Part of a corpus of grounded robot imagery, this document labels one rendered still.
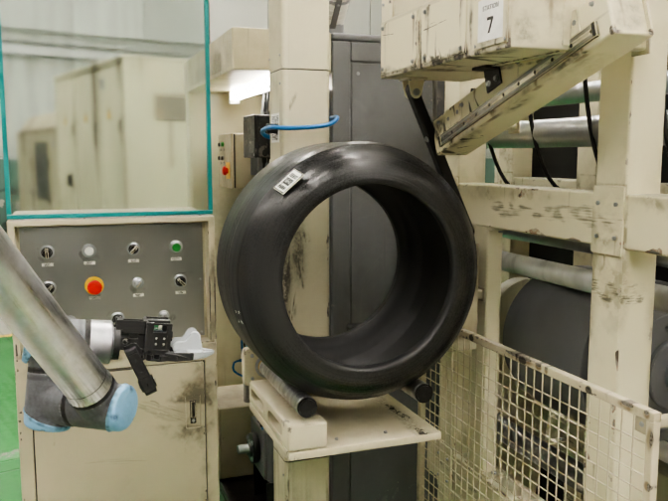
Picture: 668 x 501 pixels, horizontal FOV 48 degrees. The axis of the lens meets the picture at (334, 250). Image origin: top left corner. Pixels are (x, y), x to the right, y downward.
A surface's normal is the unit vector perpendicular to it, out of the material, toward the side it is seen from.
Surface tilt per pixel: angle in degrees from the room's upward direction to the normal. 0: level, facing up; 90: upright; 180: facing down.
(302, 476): 90
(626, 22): 72
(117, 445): 90
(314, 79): 90
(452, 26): 90
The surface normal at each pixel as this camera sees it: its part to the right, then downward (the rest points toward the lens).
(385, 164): 0.36, -0.07
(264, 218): -0.37, -0.26
